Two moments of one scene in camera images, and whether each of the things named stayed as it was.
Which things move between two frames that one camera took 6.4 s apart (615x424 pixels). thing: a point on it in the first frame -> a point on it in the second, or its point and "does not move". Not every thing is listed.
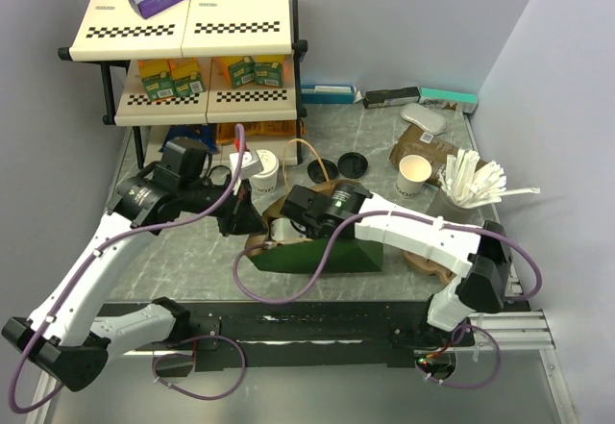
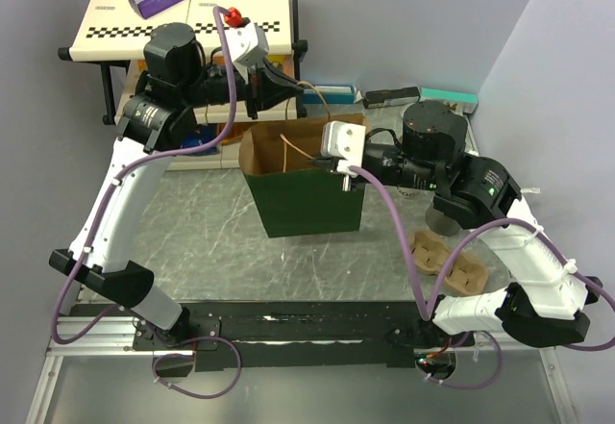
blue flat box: (328, 94) does not move
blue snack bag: (206, 133) does not move
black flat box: (376, 98) does not move
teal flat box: (461, 101) does not move
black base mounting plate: (307, 336) does not move
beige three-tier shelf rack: (222, 68) does not move
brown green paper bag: (328, 255) -> (297, 196)
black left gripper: (244, 216) -> (275, 87)
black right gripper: (307, 229) -> (325, 161)
